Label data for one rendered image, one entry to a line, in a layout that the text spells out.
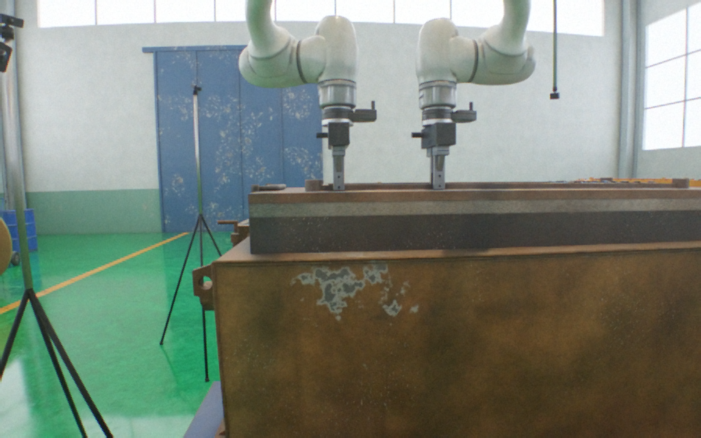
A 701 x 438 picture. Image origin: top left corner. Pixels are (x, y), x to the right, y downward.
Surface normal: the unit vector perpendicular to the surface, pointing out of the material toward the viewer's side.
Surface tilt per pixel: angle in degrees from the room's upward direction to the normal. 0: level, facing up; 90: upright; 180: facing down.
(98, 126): 90
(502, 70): 140
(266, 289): 90
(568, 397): 90
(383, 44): 90
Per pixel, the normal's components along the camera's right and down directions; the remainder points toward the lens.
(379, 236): 0.06, 0.11
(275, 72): -0.07, 0.84
